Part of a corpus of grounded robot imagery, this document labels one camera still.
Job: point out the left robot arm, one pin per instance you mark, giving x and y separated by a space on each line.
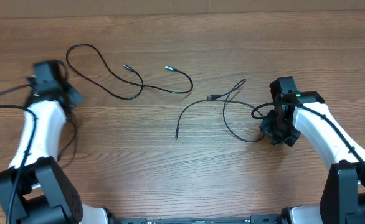
34 188

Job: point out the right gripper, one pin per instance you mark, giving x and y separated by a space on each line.
266 127

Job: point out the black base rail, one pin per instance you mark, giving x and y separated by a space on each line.
198 221

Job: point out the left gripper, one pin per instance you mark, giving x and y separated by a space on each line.
77 96

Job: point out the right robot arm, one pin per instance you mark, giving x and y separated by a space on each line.
306 114

